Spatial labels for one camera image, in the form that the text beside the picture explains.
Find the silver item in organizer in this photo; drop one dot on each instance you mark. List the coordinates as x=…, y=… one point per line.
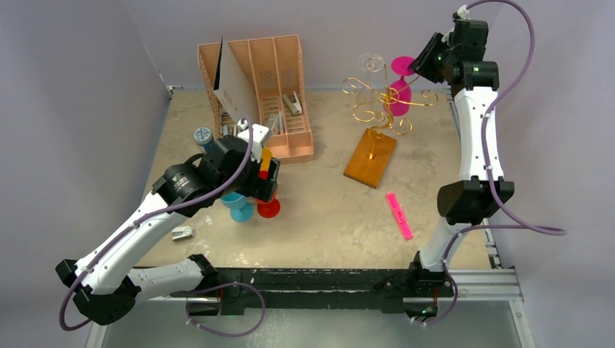
x=275, y=122

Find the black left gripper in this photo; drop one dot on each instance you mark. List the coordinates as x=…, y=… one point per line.
x=262, y=189

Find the peach plastic file organizer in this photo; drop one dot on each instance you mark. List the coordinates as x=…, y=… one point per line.
x=274, y=67

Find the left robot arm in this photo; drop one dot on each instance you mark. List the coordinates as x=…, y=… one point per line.
x=106, y=284

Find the white paper folder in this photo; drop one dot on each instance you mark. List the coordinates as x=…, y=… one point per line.
x=233, y=89

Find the small white metal clip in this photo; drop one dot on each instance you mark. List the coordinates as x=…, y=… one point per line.
x=181, y=233

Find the grey stapler in organizer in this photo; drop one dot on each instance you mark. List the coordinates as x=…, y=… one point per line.
x=292, y=102

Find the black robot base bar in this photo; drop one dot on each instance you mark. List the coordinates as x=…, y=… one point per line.
x=412, y=290

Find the small blue white jar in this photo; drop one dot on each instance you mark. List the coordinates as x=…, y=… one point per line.
x=203, y=137

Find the yellow plastic wine glass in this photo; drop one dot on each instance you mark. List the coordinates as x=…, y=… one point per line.
x=267, y=156

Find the magenta plastic wine glass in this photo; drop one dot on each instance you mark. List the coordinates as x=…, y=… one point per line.
x=400, y=91

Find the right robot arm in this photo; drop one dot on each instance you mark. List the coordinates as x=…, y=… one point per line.
x=457, y=58

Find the red plastic wine glass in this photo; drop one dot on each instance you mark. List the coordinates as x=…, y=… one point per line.
x=269, y=209

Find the pink plastic clip tool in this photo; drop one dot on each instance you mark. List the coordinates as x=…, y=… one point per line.
x=399, y=216

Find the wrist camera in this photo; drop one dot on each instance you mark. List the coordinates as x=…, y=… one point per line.
x=461, y=15
x=257, y=135

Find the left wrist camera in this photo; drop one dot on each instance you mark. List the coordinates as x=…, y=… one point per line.
x=257, y=135

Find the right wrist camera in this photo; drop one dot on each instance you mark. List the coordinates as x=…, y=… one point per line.
x=461, y=15

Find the gold wire wine glass rack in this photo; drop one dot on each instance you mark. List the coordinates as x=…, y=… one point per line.
x=376, y=146

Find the clear wine glass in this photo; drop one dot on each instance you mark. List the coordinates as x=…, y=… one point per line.
x=370, y=64

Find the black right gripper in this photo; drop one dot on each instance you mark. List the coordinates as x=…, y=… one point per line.
x=427, y=58

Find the teal wine glass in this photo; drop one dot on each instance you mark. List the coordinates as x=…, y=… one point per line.
x=240, y=209

